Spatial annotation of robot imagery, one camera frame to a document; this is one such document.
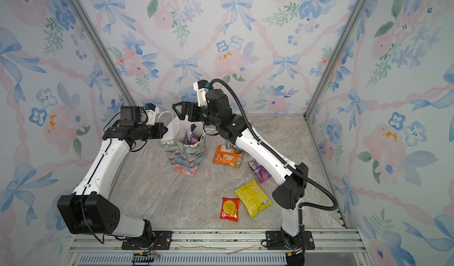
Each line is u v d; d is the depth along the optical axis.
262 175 0.91
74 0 0.71
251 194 0.84
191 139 0.87
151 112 0.71
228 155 0.98
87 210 0.41
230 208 0.82
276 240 0.73
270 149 0.48
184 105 0.58
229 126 0.52
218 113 0.53
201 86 0.60
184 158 0.83
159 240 0.74
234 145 0.54
